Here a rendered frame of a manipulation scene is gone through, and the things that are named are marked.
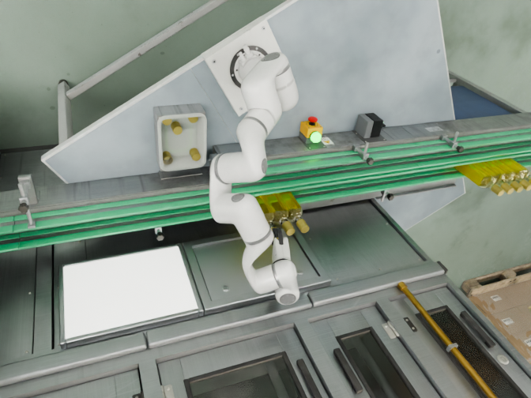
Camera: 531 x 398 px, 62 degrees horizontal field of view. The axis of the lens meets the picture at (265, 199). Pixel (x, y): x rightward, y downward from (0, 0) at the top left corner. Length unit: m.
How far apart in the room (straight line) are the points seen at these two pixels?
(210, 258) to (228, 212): 0.50
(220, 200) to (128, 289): 0.52
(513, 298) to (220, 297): 4.33
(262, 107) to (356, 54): 0.72
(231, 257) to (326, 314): 0.40
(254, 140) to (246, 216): 0.20
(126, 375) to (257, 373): 0.38
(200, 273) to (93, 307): 0.36
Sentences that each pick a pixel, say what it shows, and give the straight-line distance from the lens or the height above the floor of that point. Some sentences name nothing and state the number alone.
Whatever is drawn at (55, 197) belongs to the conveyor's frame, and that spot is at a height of 0.83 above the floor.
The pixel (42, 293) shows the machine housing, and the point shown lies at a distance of 1.66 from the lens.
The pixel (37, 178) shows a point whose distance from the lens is 2.22.
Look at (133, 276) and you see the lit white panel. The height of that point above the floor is 1.11.
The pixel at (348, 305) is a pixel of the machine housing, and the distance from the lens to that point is 1.60.
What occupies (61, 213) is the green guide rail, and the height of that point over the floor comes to 0.91.
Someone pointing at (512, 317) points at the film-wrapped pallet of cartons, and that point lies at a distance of 5.29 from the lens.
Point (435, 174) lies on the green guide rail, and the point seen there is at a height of 0.92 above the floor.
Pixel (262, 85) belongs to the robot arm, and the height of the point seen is 1.18.
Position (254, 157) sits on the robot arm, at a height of 1.33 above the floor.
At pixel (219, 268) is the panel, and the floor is 1.15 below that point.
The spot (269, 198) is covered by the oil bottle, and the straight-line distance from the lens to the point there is 1.70.
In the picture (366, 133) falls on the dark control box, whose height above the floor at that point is 0.83.
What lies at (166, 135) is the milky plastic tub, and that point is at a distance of 1.68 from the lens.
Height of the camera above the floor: 2.23
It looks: 48 degrees down
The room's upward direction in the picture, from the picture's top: 148 degrees clockwise
